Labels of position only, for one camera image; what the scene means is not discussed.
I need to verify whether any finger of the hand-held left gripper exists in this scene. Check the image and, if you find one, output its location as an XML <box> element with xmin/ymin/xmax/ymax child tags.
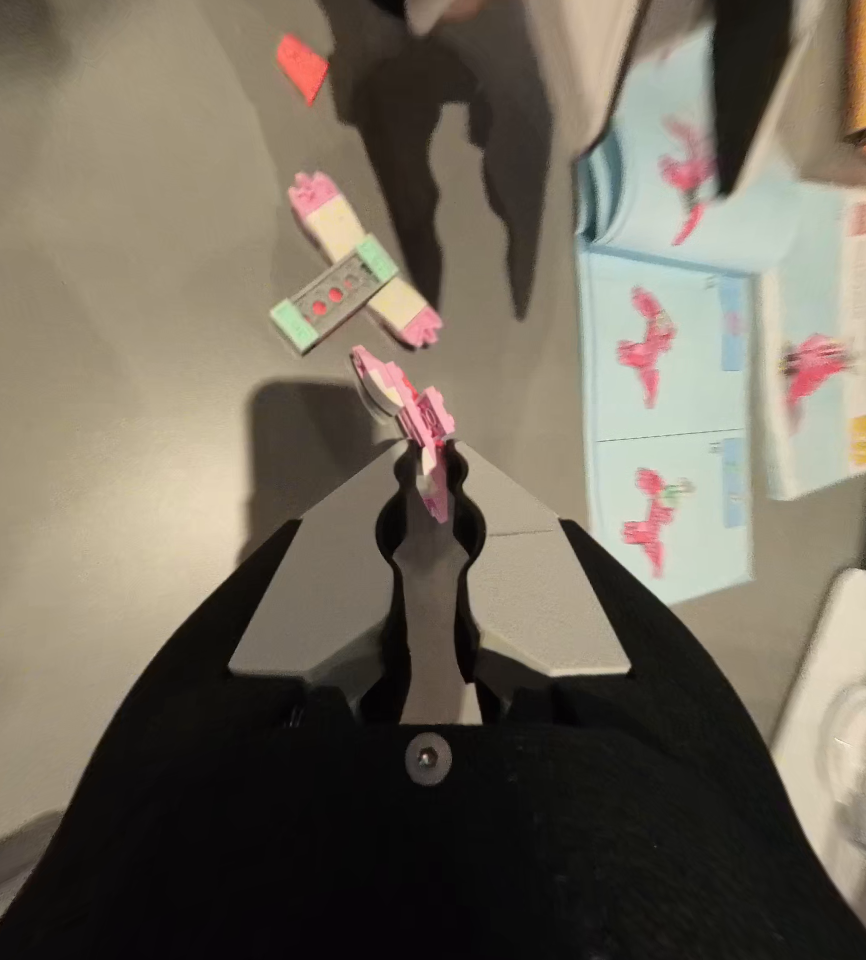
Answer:
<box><xmin>530</xmin><ymin>0</ymin><xmax>648</xmax><ymax>162</ymax></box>
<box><xmin>710</xmin><ymin>0</ymin><xmax>854</xmax><ymax>200</ymax></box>

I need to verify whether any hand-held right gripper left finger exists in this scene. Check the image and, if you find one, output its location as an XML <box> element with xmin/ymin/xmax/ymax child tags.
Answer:
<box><xmin>229</xmin><ymin>440</ymin><xmax>413</xmax><ymax>723</ymax></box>

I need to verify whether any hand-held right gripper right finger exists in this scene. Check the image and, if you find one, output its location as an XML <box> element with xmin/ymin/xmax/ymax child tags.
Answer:
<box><xmin>444</xmin><ymin>440</ymin><xmax>633</xmax><ymax>725</ymax></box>

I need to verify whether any red pink cream brick body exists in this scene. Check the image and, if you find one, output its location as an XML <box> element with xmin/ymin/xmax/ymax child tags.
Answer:
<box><xmin>350</xmin><ymin>345</ymin><xmax>458</xmax><ymax>524</ymax></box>

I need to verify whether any open light blue instruction booklet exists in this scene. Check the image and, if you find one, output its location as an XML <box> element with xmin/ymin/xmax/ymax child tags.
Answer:
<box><xmin>574</xmin><ymin>30</ymin><xmax>805</xmax><ymax>607</ymax></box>

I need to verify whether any red toy brick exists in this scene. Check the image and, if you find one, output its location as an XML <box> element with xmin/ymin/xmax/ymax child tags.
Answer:
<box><xmin>275</xmin><ymin>33</ymin><xmax>329</xmax><ymax>106</ymax></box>

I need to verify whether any wooden book stand white base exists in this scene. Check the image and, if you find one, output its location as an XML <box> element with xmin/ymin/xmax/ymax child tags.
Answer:
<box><xmin>770</xmin><ymin>568</ymin><xmax>866</xmax><ymax>960</ymax></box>

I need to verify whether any closed instruction booklet yellow badge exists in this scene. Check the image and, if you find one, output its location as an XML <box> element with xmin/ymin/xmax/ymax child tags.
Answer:
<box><xmin>759</xmin><ymin>187</ymin><xmax>866</xmax><ymax>502</ymax></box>

